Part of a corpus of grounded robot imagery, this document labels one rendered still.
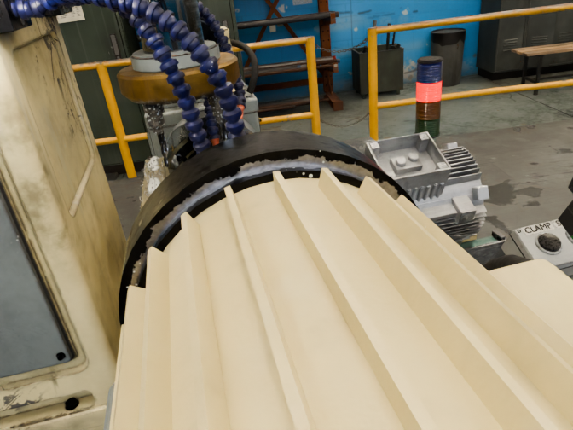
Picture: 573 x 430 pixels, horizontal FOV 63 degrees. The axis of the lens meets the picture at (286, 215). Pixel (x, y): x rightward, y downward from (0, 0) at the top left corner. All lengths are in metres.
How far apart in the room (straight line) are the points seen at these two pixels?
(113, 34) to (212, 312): 3.85
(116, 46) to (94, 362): 3.39
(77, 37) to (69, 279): 3.47
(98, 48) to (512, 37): 4.38
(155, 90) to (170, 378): 0.55
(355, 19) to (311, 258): 5.81
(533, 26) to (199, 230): 6.09
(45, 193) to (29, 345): 0.23
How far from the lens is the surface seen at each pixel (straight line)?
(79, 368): 0.78
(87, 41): 4.06
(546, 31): 6.28
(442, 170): 0.84
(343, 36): 5.94
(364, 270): 0.16
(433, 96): 1.21
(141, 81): 0.68
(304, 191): 0.21
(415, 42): 6.19
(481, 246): 0.97
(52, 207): 0.64
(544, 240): 0.74
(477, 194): 0.91
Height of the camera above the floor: 1.45
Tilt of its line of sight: 28 degrees down
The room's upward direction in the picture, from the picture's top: 7 degrees counter-clockwise
